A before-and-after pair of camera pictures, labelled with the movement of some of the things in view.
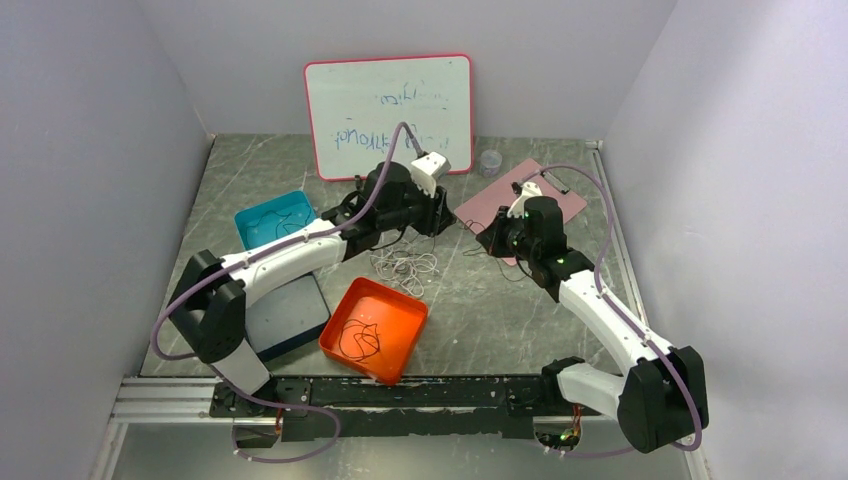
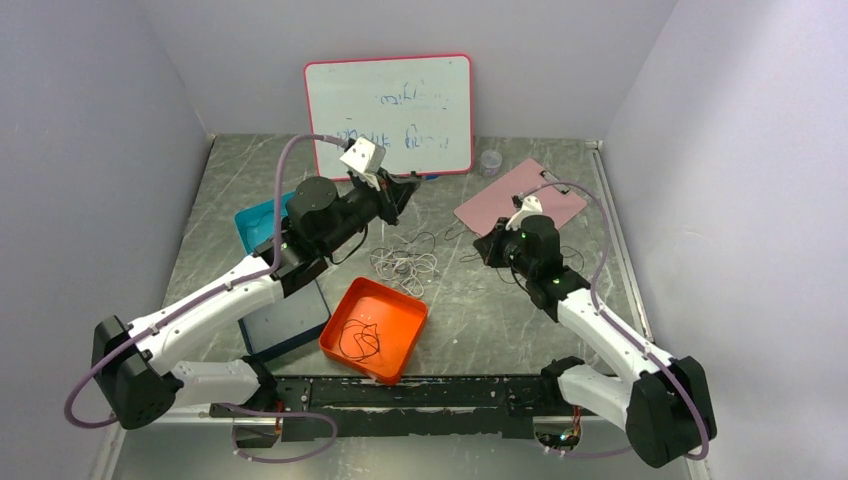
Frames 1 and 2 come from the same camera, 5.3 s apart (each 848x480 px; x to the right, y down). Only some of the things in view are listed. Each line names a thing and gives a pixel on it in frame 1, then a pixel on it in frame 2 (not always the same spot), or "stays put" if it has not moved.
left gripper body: (429, 212) -> (388, 206)
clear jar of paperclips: (490, 162) stays put
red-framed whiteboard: (357, 105) stays put
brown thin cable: (466, 251) -> (477, 256)
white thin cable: (405, 268) stays put
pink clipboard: (499, 194) stays put
